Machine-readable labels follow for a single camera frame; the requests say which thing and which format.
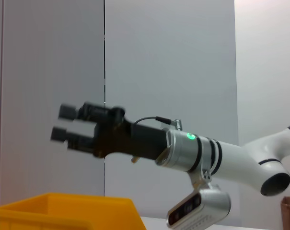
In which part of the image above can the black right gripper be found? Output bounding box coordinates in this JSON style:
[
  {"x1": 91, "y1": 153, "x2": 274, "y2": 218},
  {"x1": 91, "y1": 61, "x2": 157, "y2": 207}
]
[{"x1": 50, "y1": 101, "x2": 170, "y2": 161}]

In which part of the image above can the yellow plastic storage bin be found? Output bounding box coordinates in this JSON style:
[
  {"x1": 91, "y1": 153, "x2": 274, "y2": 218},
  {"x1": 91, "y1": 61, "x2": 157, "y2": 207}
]
[{"x1": 0, "y1": 193, "x2": 147, "y2": 230}]

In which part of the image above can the right gripper connector cable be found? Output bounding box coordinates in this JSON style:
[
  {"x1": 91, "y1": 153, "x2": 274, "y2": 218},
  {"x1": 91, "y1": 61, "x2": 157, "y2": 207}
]
[{"x1": 132, "y1": 115, "x2": 184, "y2": 132}]

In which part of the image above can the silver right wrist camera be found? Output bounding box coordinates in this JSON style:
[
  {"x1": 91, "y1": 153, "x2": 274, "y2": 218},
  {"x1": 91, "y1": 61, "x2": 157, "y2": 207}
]
[{"x1": 166, "y1": 184, "x2": 232, "y2": 228}]

